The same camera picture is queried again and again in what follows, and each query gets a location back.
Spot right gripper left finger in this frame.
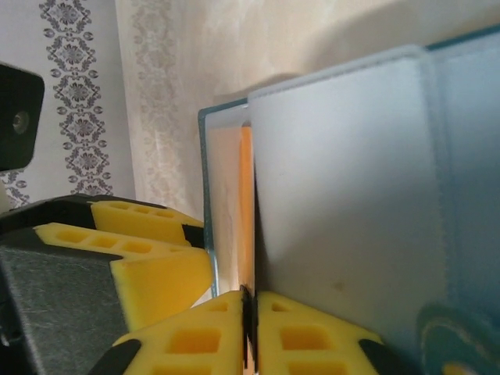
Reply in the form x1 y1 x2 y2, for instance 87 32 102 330
111 291 252 375

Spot teal leather card holder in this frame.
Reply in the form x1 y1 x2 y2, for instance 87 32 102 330
197 23 500 375

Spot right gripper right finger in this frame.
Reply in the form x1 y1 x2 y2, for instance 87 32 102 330
252 290 387 375

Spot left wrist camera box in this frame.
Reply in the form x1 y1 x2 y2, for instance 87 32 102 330
0 63 45 212

